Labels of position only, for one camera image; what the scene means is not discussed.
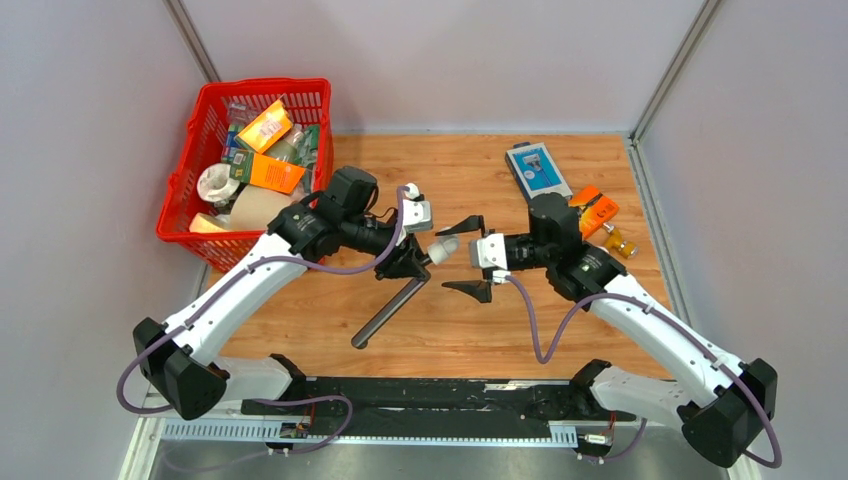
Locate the beige tape roll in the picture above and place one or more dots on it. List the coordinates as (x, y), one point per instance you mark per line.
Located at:
(256, 207)

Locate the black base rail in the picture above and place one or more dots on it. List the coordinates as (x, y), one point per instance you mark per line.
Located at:
(437, 408)

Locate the blue product box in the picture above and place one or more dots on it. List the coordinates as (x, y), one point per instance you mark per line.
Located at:
(535, 171)

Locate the white PVC elbow fitting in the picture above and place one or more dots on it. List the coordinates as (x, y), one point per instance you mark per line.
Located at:
(442, 248)

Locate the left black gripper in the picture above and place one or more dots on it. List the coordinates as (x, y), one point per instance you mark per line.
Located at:
(403, 261)

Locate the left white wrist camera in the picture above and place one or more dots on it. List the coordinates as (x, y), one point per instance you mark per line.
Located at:
(417, 212)

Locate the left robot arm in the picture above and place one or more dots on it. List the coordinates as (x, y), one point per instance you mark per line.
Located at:
(179, 366)

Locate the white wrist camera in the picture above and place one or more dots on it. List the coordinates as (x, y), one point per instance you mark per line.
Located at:
(489, 255)
(417, 212)

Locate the orange product package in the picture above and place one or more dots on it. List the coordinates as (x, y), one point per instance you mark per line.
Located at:
(594, 209)

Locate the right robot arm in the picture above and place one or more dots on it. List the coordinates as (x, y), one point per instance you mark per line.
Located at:
(720, 403)

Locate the yellow orange box in basket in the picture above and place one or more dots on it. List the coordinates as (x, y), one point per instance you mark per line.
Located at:
(266, 129)

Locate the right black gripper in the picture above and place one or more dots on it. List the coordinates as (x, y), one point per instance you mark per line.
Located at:
(479, 290)

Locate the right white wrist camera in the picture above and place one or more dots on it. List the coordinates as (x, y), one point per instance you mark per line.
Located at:
(489, 255)

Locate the orange green box in basket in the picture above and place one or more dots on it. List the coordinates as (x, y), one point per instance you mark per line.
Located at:
(265, 172)

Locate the green packet in basket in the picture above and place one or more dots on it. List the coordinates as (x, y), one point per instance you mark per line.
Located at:
(307, 149)

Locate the white tape roll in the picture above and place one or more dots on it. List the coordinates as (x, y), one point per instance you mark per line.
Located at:
(215, 184)

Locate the red plastic basket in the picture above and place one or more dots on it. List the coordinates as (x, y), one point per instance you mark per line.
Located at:
(308, 99)

